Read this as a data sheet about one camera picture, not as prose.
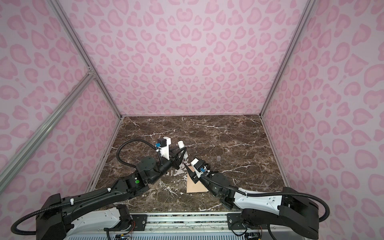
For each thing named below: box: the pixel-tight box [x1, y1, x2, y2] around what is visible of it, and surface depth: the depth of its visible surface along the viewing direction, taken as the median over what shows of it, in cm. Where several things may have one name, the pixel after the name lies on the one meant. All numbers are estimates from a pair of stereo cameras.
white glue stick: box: [177, 140, 185, 149], surface depth 68 cm
